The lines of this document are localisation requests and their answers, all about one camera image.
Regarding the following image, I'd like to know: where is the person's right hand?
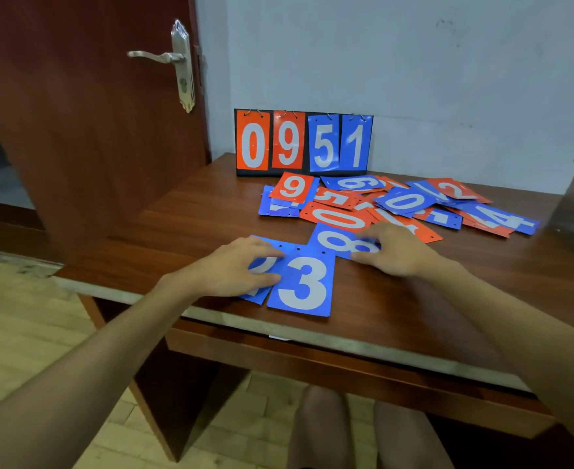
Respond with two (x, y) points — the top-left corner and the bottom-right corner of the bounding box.
(350, 222), (440, 279)

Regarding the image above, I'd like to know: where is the person's left hand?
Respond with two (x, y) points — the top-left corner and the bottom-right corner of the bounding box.
(160, 236), (286, 303)

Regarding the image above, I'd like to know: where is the blue number card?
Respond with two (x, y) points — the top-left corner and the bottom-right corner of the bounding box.
(238, 234), (297, 306)
(266, 245), (337, 318)
(308, 222), (381, 260)

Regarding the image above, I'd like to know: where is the person's right forearm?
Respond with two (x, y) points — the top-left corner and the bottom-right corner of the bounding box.
(426, 259), (574, 460)

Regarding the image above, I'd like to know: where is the person's left forearm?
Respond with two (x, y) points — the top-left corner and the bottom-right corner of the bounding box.
(0, 279), (182, 469)

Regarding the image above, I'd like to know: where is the pile of loose number cards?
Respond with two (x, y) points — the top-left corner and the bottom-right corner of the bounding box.
(258, 172), (541, 244)

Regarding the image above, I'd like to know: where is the black scoreboard stand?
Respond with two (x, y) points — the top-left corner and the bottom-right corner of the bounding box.
(234, 108), (374, 178)

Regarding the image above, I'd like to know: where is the blue scoreboard flip card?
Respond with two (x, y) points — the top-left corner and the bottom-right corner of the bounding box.
(339, 114), (373, 171)
(308, 114), (340, 173)

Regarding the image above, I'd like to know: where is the brown wooden table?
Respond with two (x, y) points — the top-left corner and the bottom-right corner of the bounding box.
(52, 152), (574, 469)

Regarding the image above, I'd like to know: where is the orange scoreboard flip card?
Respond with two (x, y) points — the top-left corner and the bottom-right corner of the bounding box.
(272, 110), (306, 170)
(236, 110), (271, 171)

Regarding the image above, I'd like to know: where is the person's left leg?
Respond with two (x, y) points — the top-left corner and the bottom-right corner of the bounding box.
(287, 386), (357, 469)

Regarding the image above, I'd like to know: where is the person's leg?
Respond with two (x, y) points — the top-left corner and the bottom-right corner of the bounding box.
(374, 400), (456, 469)
(287, 386), (357, 469)

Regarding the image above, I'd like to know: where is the person's right leg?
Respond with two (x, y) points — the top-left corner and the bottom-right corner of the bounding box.
(374, 400), (456, 469)

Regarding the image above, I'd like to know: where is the brown wooden door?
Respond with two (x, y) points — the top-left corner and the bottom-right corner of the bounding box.
(0, 0), (212, 263)

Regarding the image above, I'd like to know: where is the silver door handle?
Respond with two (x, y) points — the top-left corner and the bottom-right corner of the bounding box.
(127, 19), (196, 114)

